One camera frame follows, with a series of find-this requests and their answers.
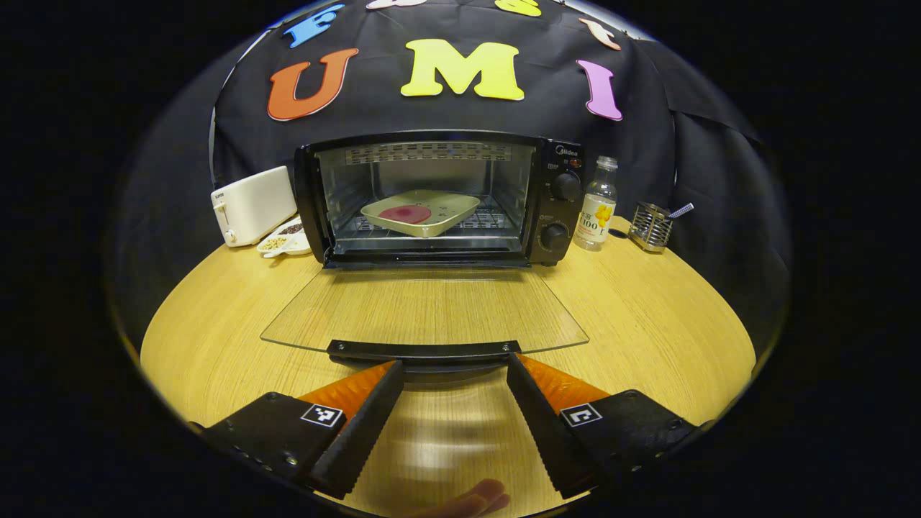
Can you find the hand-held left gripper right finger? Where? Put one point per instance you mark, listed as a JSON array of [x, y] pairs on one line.
[[547, 432]]

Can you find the black electric oven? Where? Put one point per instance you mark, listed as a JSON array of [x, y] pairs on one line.
[[554, 212]]

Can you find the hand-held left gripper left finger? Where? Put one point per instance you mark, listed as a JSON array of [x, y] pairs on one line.
[[360, 439]]

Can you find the small utensil in holder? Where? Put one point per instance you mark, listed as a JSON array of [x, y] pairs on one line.
[[681, 210]]

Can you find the cream square plate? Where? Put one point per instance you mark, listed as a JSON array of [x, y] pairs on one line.
[[446, 208]]

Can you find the clear glass bottle yellow label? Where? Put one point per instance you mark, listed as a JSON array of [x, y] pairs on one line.
[[597, 205]]

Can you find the pink meat slice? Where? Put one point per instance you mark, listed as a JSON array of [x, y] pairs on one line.
[[405, 214]]

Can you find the white divided snack dish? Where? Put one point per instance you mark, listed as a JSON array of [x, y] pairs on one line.
[[286, 239]]

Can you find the white toaster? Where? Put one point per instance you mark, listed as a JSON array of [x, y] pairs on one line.
[[252, 205]]

